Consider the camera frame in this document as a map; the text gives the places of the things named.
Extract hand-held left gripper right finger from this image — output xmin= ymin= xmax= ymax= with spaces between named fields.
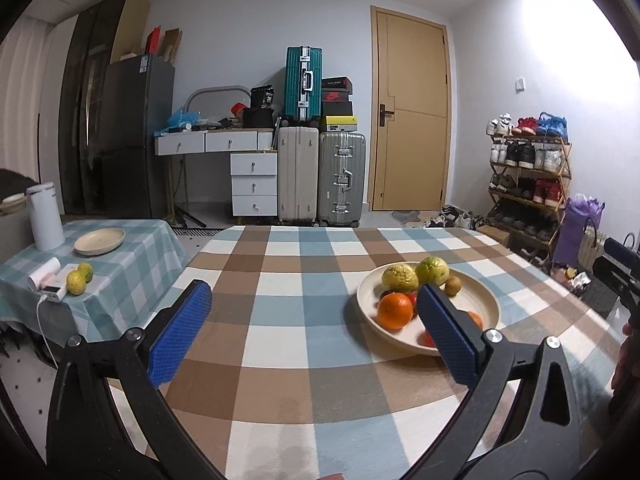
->
xmin=405 ymin=282 xmax=583 ymax=480

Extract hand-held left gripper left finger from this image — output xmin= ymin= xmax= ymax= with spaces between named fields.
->
xmin=46 ymin=279 xmax=223 ymax=480

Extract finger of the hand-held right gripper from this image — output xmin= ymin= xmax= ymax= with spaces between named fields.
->
xmin=602 ymin=232 xmax=640 ymax=267
xmin=592 ymin=256 xmax=640 ymax=311

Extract large cream plate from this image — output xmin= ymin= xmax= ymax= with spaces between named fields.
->
xmin=356 ymin=261 xmax=501 ymax=357

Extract person's right hand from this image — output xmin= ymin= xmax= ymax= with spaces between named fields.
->
xmin=611 ymin=322 xmax=633 ymax=393

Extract woven basket bag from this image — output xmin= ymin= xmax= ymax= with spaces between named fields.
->
xmin=577 ymin=217 xmax=609 ymax=274

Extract dark floor mat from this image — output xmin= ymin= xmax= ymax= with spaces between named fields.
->
xmin=580 ymin=276 xmax=622 ymax=319

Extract purple fabric bag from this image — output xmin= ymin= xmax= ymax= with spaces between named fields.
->
xmin=554 ymin=193 xmax=607 ymax=268

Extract yellow green guava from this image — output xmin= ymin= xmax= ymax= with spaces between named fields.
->
xmin=381 ymin=262 xmax=420 ymax=293
xmin=416 ymin=256 xmax=451 ymax=288

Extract teal checked tablecloth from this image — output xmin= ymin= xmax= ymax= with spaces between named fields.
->
xmin=0 ymin=219 xmax=193 ymax=333

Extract wooden shoe rack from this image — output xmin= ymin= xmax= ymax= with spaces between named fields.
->
xmin=487 ymin=132 xmax=573 ymax=261

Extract white rectangular power bank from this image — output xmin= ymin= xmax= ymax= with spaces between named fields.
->
xmin=42 ymin=265 xmax=108 ymax=306

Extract grey striped rug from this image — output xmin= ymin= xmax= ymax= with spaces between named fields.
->
xmin=171 ymin=226 xmax=227 ymax=237

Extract brown cardboard box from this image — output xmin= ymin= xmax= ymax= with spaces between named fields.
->
xmin=477 ymin=224 xmax=512 ymax=249

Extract scattered sneakers pile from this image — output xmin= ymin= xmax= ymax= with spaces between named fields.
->
xmin=425 ymin=205 xmax=488 ymax=231

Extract small cream plate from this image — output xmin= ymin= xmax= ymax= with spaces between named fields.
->
xmin=74 ymin=227 xmax=127 ymax=256

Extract brown blue checked tablecloth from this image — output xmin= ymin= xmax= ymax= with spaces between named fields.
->
xmin=107 ymin=224 xmax=626 ymax=480

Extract rows of stored shoes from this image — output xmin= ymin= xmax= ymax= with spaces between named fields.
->
xmin=487 ymin=112 xmax=568 ymax=242

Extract white pink handheld device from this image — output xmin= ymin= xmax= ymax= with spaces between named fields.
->
xmin=27 ymin=256 xmax=62 ymax=291

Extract white desk with drawers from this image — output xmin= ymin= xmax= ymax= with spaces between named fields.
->
xmin=154 ymin=127 xmax=279 ymax=223

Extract white thermos jug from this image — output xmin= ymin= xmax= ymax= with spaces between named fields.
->
xmin=26 ymin=183 xmax=66 ymax=252

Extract silver suitcase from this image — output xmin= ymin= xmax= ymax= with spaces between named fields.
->
xmin=317 ymin=131 xmax=367 ymax=228

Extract beige suitcase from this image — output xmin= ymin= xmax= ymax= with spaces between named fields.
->
xmin=276 ymin=126 xmax=321 ymax=227

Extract dark grey fridge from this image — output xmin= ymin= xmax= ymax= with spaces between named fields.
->
xmin=97 ymin=54 xmax=176 ymax=218

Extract blue plastic bag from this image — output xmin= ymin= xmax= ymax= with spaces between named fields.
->
xmin=167 ymin=109 xmax=201 ymax=132

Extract wooden door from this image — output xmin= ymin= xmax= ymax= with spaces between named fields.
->
xmin=367 ymin=5 xmax=451 ymax=212

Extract dark tall wardrobe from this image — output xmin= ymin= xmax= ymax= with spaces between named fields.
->
xmin=59 ymin=0 xmax=151 ymax=216

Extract black printed bag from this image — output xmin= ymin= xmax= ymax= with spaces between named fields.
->
xmin=250 ymin=85 xmax=276 ymax=109

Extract teal suitcase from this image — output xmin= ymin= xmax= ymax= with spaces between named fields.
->
xmin=284 ymin=46 xmax=323 ymax=123

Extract flat cardboard pieces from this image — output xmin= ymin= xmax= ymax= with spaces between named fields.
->
xmin=162 ymin=27 xmax=184 ymax=64

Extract white curtain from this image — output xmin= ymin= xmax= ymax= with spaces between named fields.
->
xmin=0 ymin=15 xmax=57 ymax=173

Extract white cable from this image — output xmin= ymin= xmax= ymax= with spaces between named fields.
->
xmin=34 ymin=294 xmax=60 ymax=367

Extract grey arched frame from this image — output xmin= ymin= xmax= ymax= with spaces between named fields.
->
xmin=186 ymin=85 xmax=253 ymax=113

